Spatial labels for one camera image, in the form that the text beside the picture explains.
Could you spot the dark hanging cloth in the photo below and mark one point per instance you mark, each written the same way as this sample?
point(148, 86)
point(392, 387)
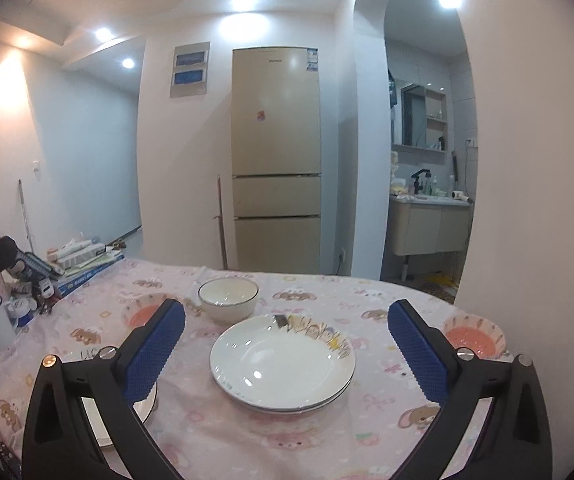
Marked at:
point(392, 91)

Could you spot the white mop pole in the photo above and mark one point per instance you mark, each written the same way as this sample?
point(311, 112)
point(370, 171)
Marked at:
point(24, 215)

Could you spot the bathroom mirror cabinet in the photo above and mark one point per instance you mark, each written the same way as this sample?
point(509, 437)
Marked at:
point(414, 115)

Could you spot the pink patterned bowl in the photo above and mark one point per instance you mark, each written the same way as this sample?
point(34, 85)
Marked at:
point(472, 340)
point(139, 316)

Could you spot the white hair dryer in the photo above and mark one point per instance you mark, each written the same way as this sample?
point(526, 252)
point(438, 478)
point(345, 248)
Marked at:
point(462, 196)

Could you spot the beige vanity cabinet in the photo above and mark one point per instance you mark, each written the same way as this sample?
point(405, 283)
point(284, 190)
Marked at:
point(427, 230)

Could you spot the pair of brown slippers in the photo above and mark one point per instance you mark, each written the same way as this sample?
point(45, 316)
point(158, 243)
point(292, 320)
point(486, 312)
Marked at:
point(119, 245)

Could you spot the white plate black rim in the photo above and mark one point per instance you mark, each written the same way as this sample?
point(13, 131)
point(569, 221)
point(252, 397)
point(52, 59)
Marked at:
point(98, 422)

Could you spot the grey wall electrical panel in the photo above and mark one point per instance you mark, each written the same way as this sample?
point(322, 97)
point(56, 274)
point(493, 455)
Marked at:
point(189, 67)

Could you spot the white bowl dark rim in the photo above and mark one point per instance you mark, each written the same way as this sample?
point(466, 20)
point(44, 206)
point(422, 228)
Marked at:
point(227, 310)

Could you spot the pink printed tablecloth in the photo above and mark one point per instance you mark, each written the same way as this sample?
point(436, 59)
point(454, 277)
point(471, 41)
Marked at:
point(287, 440)

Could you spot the green bottle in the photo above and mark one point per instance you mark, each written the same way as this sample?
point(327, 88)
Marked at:
point(434, 186)

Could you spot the black faucet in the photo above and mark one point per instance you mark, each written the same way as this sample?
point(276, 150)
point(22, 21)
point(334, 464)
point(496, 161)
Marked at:
point(419, 182)

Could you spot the beige refrigerator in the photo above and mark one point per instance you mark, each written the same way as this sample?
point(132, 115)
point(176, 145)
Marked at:
point(277, 160)

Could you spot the bunch of keys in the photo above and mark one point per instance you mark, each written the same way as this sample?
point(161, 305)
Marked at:
point(46, 307)

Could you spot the white plate cartoon print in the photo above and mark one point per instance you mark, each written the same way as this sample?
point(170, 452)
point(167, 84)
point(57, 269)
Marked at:
point(282, 360)

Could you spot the small white device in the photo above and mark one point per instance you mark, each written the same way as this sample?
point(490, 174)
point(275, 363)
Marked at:
point(45, 289)

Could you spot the stack of books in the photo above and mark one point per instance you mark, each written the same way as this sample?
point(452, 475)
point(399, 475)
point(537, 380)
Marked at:
point(84, 270)

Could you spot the blue striped box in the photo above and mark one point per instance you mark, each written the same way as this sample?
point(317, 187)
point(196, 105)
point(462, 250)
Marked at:
point(39, 265)

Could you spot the yellow floor mat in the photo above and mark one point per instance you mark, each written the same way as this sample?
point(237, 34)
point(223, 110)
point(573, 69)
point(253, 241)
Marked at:
point(437, 281)

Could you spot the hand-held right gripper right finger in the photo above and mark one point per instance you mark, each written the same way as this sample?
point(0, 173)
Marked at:
point(417, 355)

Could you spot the plain white plate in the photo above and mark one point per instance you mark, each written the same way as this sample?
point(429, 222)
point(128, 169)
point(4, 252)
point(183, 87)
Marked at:
point(287, 410)

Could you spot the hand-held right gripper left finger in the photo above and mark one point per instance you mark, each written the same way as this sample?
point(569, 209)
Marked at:
point(157, 350)

